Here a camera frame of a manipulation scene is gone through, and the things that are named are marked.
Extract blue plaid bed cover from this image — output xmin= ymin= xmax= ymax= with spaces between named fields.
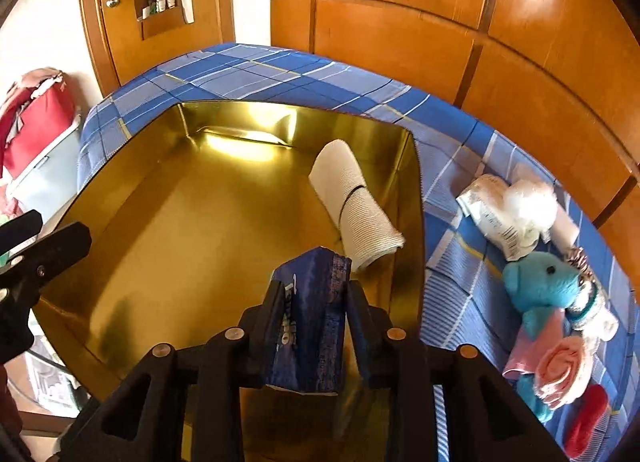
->
xmin=77 ymin=44 xmax=639 ymax=461

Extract clear plastic bag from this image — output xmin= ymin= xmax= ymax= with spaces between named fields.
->
xmin=503 ymin=179 xmax=558 ymax=243

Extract gold shallow box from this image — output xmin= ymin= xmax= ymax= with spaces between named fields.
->
xmin=35 ymin=101 xmax=425 ymax=461

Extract beige cloth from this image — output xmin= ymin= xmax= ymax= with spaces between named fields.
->
xmin=309 ymin=139 xmax=405 ymax=271

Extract white knitted socks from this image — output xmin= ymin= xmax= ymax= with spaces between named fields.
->
xmin=565 ymin=280 xmax=620 ymax=341

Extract blue Tempo tissue pack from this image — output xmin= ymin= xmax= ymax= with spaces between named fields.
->
xmin=265 ymin=247 xmax=352 ymax=395

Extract wooden door with shelves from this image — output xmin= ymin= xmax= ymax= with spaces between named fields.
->
xmin=79 ymin=0 xmax=235 ymax=96

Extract red bag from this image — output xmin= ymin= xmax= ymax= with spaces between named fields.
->
xmin=1 ymin=67 xmax=77 ymax=179

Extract red fluffy sponge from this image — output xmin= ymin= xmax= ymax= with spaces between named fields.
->
xmin=563 ymin=384 xmax=608 ymax=459

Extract white storage bin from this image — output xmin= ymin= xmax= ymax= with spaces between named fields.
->
xmin=1 ymin=115 xmax=81 ymax=223

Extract pink towel blue band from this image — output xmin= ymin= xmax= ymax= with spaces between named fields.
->
xmin=534 ymin=335 xmax=594 ymax=410

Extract blue plush bear pink dress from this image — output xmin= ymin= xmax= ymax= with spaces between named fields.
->
xmin=502 ymin=252 xmax=579 ymax=423

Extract brown patterned scrunchie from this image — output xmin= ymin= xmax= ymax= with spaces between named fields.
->
xmin=565 ymin=247 xmax=596 ymax=285

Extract wooden wardrobe wall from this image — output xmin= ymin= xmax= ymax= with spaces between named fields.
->
xmin=270 ymin=0 xmax=639 ymax=281

